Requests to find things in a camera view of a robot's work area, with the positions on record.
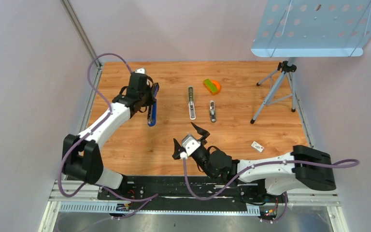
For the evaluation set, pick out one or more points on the beige grey stapler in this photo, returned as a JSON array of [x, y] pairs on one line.
[[191, 105]]

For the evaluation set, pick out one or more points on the light blue perforated tray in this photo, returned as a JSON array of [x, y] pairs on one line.
[[313, 28]]

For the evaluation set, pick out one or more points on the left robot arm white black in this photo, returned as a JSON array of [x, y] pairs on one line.
[[81, 153]]

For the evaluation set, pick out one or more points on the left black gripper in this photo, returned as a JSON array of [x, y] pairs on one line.
[[150, 99]]

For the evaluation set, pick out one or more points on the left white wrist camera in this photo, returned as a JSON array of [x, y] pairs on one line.
[[141, 71]]

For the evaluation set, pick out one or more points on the green orange tape dispenser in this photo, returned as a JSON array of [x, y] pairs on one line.
[[212, 86]]

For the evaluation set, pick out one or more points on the white slotted cable duct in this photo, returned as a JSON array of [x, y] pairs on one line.
[[115, 208]]

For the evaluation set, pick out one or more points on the small white label card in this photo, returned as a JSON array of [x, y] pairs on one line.
[[255, 145]]

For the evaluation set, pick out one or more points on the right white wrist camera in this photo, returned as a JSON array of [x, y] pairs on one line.
[[190, 144]]

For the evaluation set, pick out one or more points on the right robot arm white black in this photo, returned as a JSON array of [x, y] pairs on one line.
[[303, 167]]

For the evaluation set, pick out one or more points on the small silver stapler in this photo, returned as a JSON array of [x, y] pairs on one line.
[[212, 112]]

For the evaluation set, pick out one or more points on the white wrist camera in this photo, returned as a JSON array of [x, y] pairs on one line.
[[190, 144], [141, 71]]

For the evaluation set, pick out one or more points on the grey tripod stand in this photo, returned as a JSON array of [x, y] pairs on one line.
[[285, 70]]

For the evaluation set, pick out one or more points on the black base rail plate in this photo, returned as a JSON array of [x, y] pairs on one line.
[[173, 194]]

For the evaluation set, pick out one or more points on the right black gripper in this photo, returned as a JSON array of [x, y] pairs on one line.
[[203, 133]]

